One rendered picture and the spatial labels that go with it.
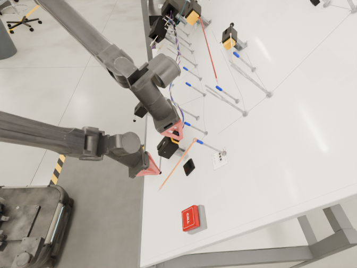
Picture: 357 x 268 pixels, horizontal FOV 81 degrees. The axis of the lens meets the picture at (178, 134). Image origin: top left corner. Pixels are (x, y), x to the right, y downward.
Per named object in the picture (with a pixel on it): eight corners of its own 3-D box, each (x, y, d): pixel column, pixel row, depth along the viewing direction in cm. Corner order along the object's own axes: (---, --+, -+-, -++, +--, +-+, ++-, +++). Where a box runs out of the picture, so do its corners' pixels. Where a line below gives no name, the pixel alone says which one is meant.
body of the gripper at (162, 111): (172, 102, 61) (159, 83, 57) (180, 122, 54) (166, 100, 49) (153, 114, 62) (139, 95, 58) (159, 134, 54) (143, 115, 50)
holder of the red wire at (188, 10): (211, 7, 94) (193, -10, 89) (211, 25, 88) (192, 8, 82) (203, 16, 98) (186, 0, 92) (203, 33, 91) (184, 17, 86)
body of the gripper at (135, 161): (145, 145, 69) (127, 134, 65) (147, 167, 61) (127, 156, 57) (132, 157, 71) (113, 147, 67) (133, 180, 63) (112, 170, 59)
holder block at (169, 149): (166, 150, 68) (156, 146, 66) (176, 138, 66) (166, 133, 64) (168, 159, 65) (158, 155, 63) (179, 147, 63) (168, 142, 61)
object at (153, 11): (147, 26, 134) (146, 15, 128) (149, 6, 156) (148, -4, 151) (198, 25, 135) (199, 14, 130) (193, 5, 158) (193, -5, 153)
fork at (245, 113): (249, 114, 52) (209, 86, 45) (243, 118, 53) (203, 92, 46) (247, 109, 53) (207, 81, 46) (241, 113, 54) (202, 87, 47)
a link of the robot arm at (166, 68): (120, 82, 57) (110, 63, 49) (150, 55, 60) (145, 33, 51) (151, 109, 55) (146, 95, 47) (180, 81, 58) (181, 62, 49)
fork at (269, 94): (274, 95, 48) (234, 61, 41) (267, 100, 49) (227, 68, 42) (271, 89, 49) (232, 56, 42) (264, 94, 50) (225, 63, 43)
